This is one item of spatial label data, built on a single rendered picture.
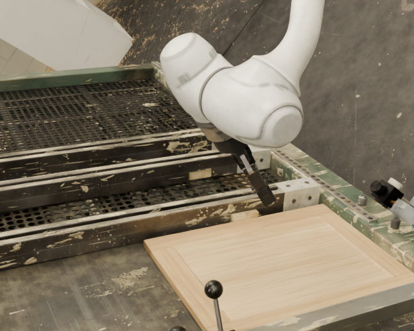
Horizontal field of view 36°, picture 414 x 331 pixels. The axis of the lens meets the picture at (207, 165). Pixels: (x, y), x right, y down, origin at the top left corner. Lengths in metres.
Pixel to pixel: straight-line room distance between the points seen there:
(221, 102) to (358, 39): 2.59
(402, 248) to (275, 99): 0.82
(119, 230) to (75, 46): 3.95
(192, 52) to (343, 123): 2.28
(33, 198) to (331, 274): 0.85
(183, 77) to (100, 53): 4.49
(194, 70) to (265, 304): 0.61
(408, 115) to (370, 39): 0.59
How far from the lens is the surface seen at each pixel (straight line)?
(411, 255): 1.67
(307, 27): 1.06
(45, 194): 1.86
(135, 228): 1.65
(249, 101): 0.97
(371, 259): 1.68
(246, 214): 1.77
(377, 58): 3.40
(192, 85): 1.07
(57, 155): 2.03
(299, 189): 1.85
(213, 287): 1.26
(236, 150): 1.21
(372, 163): 3.07
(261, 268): 1.58
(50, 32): 5.41
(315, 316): 1.41
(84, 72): 2.94
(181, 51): 1.07
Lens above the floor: 2.26
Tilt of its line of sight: 35 degrees down
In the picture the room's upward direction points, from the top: 60 degrees counter-clockwise
